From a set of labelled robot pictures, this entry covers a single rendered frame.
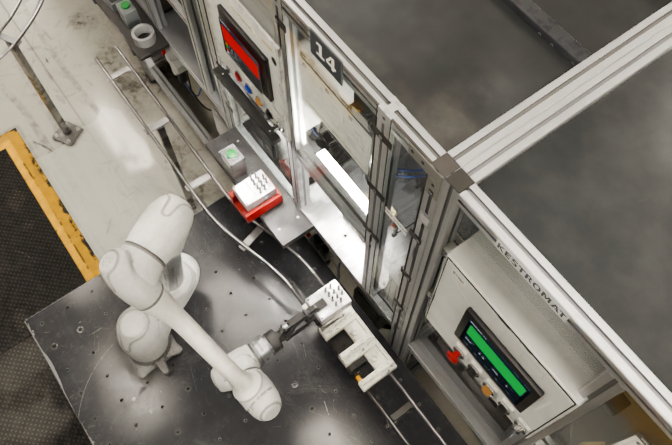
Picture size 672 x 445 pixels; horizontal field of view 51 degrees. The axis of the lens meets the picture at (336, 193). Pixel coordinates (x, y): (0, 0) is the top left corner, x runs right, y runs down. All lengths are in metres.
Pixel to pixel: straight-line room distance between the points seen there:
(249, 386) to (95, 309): 0.88
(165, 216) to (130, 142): 2.00
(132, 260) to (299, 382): 0.94
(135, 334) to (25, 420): 1.18
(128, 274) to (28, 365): 1.73
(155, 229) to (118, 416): 0.94
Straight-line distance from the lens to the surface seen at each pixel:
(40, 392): 3.61
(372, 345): 2.51
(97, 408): 2.80
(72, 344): 2.89
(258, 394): 2.25
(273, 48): 1.91
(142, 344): 2.56
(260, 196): 2.58
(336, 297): 2.44
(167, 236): 2.03
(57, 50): 4.52
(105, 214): 3.84
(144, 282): 2.02
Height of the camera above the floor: 3.30
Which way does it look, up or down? 63 degrees down
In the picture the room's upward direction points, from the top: straight up
